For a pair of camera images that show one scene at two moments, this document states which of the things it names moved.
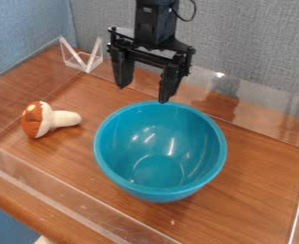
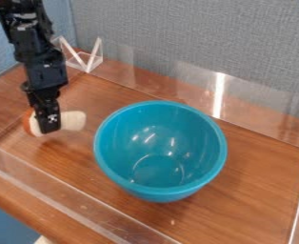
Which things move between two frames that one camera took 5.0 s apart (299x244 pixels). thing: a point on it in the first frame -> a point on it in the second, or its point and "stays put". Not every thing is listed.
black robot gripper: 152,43 -> 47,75
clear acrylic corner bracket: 83,61 stays put
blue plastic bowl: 160,148 stays put
